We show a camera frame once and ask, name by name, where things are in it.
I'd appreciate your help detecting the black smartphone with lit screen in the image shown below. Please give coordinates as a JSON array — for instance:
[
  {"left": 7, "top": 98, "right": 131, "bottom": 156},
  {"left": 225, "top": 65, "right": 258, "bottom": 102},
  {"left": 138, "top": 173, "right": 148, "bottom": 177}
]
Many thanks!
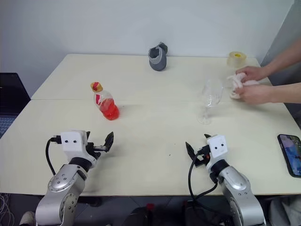
[{"left": 277, "top": 134, "right": 301, "bottom": 178}]

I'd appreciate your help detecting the white shoe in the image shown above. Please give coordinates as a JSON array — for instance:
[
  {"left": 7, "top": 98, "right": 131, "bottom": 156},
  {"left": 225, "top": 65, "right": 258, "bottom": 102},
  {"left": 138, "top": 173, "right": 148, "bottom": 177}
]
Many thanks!
[{"left": 19, "top": 211, "right": 36, "bottom": 226}]

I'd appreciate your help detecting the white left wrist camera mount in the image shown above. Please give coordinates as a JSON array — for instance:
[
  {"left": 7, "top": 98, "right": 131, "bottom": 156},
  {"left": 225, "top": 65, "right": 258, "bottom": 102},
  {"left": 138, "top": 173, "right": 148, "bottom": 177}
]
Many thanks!
[{"left": 60, "top": 129, "right": 97, "bottom": 169}]

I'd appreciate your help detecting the bottle with red liquid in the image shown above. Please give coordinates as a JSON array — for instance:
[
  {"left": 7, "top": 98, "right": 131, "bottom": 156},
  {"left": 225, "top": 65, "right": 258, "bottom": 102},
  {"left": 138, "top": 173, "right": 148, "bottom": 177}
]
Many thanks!
[{"left": 90, "top": 81, "right": 120, "bottom": 121}]

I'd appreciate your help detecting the bundle of white cables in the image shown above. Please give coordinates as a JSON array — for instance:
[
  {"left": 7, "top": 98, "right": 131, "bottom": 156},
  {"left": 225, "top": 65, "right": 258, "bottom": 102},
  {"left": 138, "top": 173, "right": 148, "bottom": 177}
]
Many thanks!
[{"left": 0, "top": 193, "right": 15, "bottom": 226}]

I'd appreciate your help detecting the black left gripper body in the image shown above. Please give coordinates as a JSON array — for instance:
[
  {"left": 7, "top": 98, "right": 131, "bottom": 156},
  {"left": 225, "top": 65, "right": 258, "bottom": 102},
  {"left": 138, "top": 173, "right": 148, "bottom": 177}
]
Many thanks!
[{"left": 86, "top": 142, "right": 107, "bottom": 161}]

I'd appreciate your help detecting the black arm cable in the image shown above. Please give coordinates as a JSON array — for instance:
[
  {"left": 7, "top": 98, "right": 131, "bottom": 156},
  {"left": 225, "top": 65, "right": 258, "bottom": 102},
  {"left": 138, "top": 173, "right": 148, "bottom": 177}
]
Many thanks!
[
  {"left": 188, "top": 150, "right": 228, "bottom": 214},
  {"left": 45, "top": 134, "right": 62, "bottom": 176}
]

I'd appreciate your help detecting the translucent tape roll, yellow core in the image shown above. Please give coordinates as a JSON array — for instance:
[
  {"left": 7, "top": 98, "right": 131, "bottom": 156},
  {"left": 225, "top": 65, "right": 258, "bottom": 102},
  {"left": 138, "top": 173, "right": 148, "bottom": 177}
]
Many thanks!
[{"left": 227, "top": 51, "right": 247, "bottom": 69}]

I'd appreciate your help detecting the pale pink towel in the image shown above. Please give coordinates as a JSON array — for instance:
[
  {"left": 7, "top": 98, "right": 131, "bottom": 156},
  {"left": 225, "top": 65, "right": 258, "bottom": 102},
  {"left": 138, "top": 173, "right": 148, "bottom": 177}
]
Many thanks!
[{"left": 227, "top": 72, "right": 261, "bottom": 99}]

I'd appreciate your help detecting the clear wine glass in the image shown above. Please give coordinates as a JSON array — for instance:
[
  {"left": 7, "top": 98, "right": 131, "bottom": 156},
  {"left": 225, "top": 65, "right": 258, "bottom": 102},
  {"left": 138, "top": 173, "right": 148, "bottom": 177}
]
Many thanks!
[{"left": 197, "top": 77, "right": 224, "bottom": 125}]

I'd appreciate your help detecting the person's left hand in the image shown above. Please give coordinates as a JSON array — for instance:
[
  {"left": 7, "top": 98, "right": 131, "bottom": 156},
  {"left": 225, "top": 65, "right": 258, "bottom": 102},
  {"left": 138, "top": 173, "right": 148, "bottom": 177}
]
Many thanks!
[{"left": 239, "top": 84, "right": 272, "bottom": 105}]

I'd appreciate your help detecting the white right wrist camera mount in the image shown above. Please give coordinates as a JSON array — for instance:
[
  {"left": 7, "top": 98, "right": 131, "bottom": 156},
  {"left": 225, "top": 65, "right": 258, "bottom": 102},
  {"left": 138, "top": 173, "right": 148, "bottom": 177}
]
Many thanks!
[{"left": 206, "top": 134, "right": 228, "bottom": 170}]

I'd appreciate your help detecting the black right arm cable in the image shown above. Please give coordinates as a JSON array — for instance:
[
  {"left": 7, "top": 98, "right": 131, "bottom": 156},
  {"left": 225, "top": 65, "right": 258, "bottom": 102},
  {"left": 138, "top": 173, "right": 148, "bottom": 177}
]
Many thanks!
[{"left": 188, "top": 150, "right": 228, "bottom": 214}]

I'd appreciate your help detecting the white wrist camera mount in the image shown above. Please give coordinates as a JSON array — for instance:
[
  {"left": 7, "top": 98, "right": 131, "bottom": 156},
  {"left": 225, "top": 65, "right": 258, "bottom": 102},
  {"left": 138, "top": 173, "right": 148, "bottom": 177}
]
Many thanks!
[
  {"left": 206, "top": 134, "right": 228, "bottom": 170},
  {"left": 60, "top": 129, "right": 97, "bottom": 169}
]

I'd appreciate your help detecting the dark rounded shape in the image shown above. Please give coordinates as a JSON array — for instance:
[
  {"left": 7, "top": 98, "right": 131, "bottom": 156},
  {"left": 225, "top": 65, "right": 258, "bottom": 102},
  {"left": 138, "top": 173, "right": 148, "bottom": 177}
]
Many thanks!
[
  {"left": 127, "top": 203, "right": 166, "bottom": 226},
  {"left": 184, "top": 200, "right": 232, "bottom": 226}
]

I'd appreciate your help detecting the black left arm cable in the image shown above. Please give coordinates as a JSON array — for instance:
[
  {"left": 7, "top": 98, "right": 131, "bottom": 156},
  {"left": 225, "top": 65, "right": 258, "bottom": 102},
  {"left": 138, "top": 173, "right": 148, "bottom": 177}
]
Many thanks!
[{"left": 45, "top": 134, "right": 62, "bottom": 176}]

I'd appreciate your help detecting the person's right hand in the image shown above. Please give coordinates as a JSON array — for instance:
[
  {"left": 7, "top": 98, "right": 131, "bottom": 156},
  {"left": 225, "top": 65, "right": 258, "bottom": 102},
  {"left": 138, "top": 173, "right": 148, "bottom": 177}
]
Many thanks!
[{"left": 236, "top": 65, "right": 265, "bottom": 82}]

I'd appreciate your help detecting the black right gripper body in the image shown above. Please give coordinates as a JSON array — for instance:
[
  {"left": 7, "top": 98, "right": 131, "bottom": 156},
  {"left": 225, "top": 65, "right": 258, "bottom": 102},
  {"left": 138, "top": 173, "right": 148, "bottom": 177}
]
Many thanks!
[{"left": 194, "top": 145, "right": 211, "bottom": 168}]

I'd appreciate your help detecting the black laptop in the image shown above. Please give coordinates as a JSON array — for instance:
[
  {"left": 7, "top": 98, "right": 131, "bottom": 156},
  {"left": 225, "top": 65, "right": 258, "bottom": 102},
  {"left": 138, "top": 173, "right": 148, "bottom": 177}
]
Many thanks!
[{"left": 0, "top": 73, "right": 32, "bottom": 139}]

